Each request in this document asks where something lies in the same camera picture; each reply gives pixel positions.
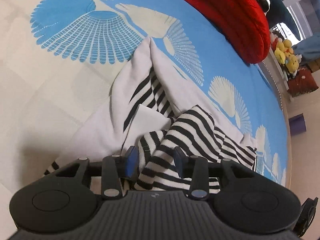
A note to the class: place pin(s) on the striped white hooded garment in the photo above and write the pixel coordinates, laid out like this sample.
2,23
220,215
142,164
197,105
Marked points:
156,110

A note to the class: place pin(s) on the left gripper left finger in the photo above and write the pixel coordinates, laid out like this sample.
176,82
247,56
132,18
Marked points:
115,167

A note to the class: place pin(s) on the dark red bag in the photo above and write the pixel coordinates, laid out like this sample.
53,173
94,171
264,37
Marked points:
302,83

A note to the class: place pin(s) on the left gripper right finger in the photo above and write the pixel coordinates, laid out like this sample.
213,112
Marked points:
197,169

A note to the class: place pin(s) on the yellow plush toys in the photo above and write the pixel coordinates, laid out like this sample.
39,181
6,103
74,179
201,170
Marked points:
285,54

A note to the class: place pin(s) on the teal shark plush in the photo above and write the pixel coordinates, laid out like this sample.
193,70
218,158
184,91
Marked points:
278,13

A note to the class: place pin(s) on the blue white patterned bedspread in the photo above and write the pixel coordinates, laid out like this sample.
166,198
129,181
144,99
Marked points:
103,35

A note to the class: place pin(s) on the purple box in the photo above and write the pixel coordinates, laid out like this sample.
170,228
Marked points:
297,125

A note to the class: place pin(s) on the red folded blanket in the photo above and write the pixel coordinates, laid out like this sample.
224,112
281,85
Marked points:
243,23

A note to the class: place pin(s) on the right blue curtain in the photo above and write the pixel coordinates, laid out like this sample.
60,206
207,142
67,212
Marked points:
309,48

